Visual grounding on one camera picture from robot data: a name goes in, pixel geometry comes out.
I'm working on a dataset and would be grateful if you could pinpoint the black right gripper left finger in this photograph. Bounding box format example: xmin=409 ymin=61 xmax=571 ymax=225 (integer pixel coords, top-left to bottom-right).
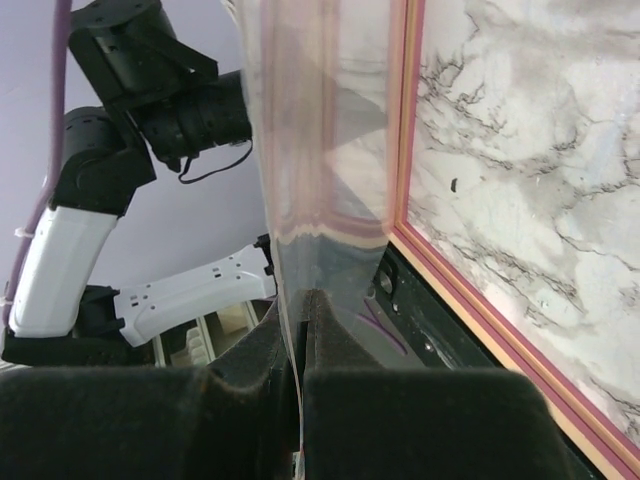
xmin=1 ymin=306 xmax=297 ymax=479

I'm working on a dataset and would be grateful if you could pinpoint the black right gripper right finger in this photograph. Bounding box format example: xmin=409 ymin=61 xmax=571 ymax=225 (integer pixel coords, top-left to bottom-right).
xmin=302 ymin=290 xmax=573 ymax=479

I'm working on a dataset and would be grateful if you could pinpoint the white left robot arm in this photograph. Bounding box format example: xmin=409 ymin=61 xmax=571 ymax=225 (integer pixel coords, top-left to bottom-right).
xmin=1 ymin=1 xmax=276 ymax=367

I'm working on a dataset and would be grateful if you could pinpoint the pink wooden picture frame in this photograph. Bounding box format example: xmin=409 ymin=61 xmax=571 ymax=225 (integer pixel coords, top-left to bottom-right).
xmin=394 ymin=1 xmax=639 ymax=479

